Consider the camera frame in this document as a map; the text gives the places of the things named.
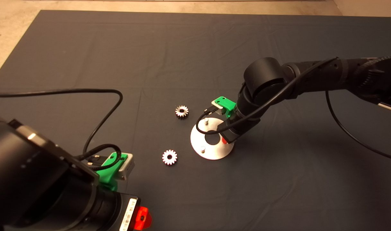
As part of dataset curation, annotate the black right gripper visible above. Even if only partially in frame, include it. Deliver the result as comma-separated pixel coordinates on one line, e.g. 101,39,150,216
221,110,262,144

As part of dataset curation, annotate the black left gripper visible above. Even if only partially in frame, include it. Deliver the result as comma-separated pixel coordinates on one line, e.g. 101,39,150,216
96,189,152,231

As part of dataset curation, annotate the round metal carrier plate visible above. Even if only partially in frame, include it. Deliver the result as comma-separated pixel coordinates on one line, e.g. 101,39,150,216
190,117,235,160

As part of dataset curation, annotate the steel spur gear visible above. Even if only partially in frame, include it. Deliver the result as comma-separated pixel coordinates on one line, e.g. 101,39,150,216
162,150,178,166
175,105,189,118

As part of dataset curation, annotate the dark grey table cloth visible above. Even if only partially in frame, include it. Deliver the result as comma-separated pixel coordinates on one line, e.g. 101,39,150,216
0,10,391,231

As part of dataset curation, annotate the black right camera cable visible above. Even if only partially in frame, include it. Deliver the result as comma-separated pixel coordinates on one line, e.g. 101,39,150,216
196,57,391,162

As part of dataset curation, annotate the black camera cable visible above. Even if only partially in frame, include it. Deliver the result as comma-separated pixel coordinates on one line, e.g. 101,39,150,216
196,57,391,162
0,89,123,170

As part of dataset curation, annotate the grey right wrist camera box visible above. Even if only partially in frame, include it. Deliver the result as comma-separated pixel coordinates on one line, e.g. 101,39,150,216
211,100,224,114

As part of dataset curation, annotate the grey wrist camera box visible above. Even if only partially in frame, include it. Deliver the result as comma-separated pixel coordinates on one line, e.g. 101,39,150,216
211,100,224,114
117,153,135,181

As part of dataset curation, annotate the green right camera mount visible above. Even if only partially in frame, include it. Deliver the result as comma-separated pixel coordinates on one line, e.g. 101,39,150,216
215,97,237,118

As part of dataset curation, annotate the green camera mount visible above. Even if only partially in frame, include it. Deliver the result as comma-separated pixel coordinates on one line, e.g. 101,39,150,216
215,97,237,118
96,152,129,191

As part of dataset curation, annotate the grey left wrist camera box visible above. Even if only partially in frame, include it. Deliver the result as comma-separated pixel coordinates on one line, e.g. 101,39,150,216
117,153,135,181

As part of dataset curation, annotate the green left camera mount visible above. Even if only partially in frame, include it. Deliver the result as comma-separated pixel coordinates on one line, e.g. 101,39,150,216
96,152,129,191

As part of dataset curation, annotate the black left camera cable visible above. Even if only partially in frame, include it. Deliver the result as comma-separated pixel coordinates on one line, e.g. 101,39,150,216
0,89,123,170

